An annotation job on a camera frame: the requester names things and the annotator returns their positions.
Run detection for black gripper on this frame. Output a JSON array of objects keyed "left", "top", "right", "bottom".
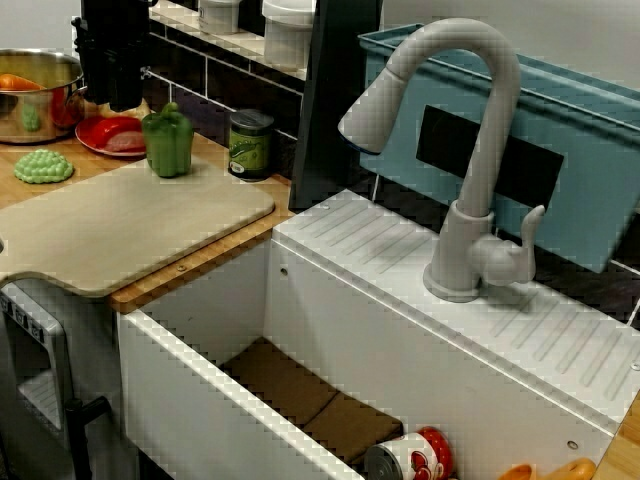
[{"left": 74, "top": 17, "right": 151, "bottom": 114}]

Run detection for orange toy carrot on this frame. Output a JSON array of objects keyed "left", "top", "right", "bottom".
[{"left": 0, "top": 73, "right": 46, "bottom": 92}]

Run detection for red plate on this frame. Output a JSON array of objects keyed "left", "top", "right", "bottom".
[{"left": 74, "top": 115, "right": 149, "bottom": 157}]

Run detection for steel pot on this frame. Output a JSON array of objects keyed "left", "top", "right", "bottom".
[{"left": 0, "top": 48, "right": 89, "bottom": 146}]

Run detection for green toy bell pepper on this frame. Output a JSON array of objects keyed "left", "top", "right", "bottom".
[{"left": 141, "top": 102, "right": 195, "bottom": 179}]

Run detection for green toy grapes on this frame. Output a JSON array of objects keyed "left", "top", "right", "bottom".
[{"left": 13, "top": 148, "right": 75, "bottom": 185}]

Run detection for white jar with print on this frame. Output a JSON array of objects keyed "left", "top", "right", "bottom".
[{"left": 197, "top": 0, "right": 242, "bottom": 35}]

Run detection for white backsplash shelf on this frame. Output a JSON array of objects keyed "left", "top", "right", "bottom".
[{"left": 149, "top": 0, "right": 309, "bottom": 81}]

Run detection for pale wooden cutting board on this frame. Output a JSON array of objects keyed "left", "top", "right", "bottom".
[{"left": 0, "top": 152, "right": 278, "bottom": 299}]

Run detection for green pea can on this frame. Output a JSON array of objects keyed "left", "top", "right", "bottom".
[{"left": 228, "top": 108, "right": 275, "bottom": 182}]

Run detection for plain white jar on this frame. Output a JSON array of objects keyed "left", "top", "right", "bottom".
[{"left": 262, "top": 0, "right": 319, "bottom": 71}]

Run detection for black upright panel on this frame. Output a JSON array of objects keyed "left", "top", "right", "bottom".
[{"left": 288, "top": 0, "right": 386, "bottom": 212}]

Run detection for grey toy dishwasher panel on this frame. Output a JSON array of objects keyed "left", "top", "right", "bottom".
[{"left": 0, "top": 279, "right": 121, "bottom": 480}]

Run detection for white toy sink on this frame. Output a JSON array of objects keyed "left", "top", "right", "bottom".
[{"left": 115, "top": 188, "right": 640, "bottom": 480}]

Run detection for brown sink mat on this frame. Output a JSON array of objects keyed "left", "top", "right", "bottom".
[{"left": 219, "top": 337, "right": 405, "bottom": 469}]

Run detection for grey toy faucet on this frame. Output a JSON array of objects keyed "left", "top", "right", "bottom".
[{"left": 337, "top": 17, "right": 547, "bottom": 305}]

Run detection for black label on bin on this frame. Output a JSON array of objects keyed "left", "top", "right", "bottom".
[{"left": 415, "top": 103, "right": 565, "bottom": 211}]

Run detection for red white tomato can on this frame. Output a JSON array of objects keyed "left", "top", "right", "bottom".
[{"left": 363, "top": 425, "right": 456, "bottom": 480}]

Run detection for teal plastic bin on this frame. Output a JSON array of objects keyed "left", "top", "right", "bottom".
[{"left": 357, "top": 22, "right": 640, "bottom": 275}]

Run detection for orange toy strainer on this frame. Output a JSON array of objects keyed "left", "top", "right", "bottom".
[{"left": 494, "top": 457, "right": 599, "bottom": 480}]

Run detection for wooden stove countertop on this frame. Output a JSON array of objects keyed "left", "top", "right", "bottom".
[{"left": 597, "top": 404, "right": 640, "bottom": 480}]

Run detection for black cabinet handle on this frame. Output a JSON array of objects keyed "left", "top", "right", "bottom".
[{"left": 64, "top": 395, "right": 111, "bottom": 480}]

